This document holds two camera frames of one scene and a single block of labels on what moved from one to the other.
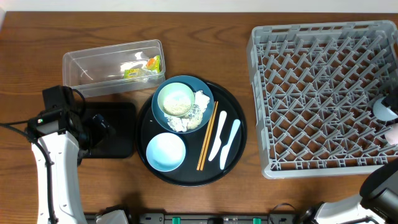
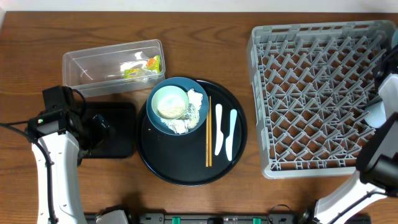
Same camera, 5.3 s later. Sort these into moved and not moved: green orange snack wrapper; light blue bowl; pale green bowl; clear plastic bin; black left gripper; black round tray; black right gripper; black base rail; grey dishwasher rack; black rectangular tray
Moved: black right gripper; light blue bowl; pale green bowl
Not moved: clear plastic bin; black base rail; black left gripper; green orange snack wrapper; black round tray; black rectangular tray; grey dishwasher rack
